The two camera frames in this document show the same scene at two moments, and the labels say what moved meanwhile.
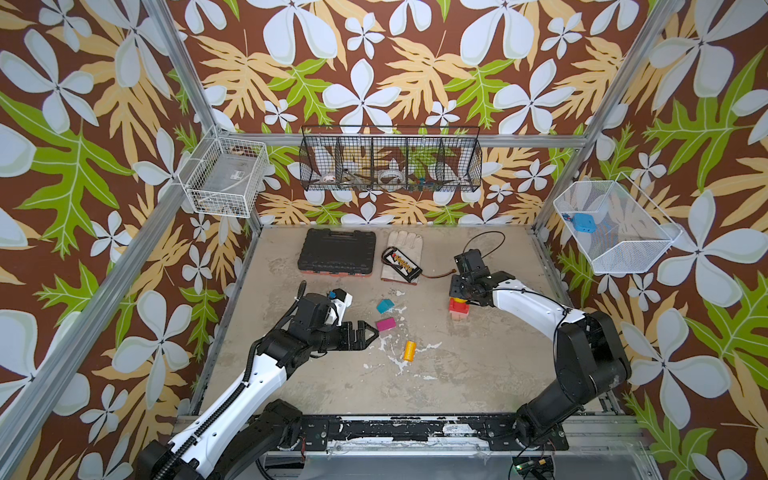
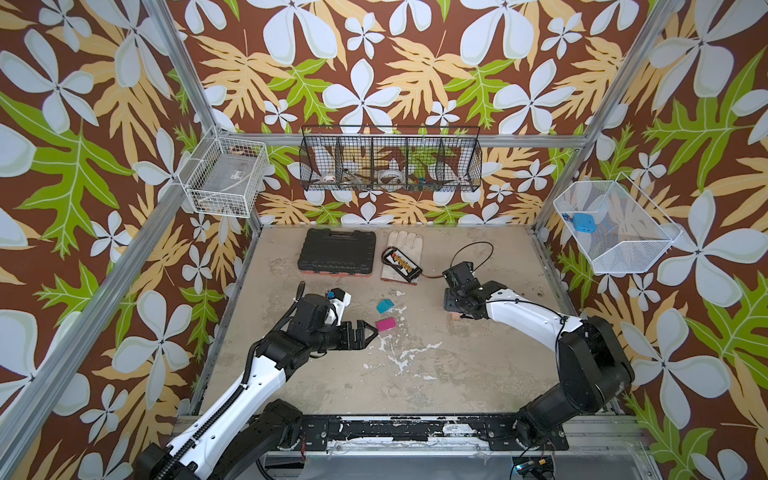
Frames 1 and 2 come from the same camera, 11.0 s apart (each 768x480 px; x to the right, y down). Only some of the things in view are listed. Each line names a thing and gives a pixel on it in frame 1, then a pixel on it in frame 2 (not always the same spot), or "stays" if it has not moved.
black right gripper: x=463 y=285 → x=458 y=285
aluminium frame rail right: x=607 y=402 stays
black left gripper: x=361 y=343 stays
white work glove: x=409 y=244 stays
